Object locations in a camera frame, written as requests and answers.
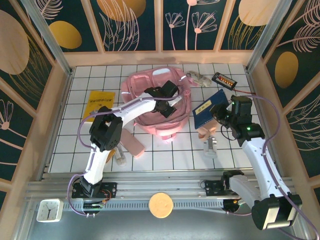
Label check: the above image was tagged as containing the pink student backpack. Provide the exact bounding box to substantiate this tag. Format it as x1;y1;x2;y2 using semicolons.
120;66;195;159

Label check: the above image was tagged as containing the blue notebook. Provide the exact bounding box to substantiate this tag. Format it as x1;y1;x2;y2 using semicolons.
191;88;230;130

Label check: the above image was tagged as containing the yellow booklet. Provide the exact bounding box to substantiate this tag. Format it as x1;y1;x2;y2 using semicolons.
82;90;116;123

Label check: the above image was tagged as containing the clear plastic pencil case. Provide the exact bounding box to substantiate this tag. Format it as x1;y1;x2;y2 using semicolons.
113;144;128;167

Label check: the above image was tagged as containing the small white stand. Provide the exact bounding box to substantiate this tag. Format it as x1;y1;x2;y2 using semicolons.
202;136;218;159

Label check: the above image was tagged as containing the round wooden disc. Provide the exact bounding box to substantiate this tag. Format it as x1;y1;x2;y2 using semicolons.
148;192;174;219

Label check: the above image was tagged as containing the white alarm clock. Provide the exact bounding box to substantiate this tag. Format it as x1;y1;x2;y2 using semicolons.
36;198;64;223

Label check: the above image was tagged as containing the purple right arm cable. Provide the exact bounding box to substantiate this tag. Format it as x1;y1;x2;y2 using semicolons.
224;96;320;240

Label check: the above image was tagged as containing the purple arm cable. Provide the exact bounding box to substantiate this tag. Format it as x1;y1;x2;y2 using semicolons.
224;96;320;240
66;93;185;217

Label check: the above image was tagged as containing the aluminium corner post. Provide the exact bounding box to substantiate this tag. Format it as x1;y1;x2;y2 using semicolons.
20;0;74;76
246;0;292;73

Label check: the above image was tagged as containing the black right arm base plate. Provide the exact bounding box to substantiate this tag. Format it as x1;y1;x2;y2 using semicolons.
204;179;250;198

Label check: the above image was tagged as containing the aluminium mounting rail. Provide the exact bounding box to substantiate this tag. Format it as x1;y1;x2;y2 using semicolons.
24;176;293;201

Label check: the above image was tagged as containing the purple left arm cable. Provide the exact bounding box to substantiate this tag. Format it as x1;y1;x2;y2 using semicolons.
66;93;185;217

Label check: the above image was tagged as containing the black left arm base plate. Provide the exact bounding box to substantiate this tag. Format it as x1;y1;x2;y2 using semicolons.
71;182;118;199

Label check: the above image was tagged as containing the grey slotted cable duct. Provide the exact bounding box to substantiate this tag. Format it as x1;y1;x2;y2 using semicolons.
62;199;226;211

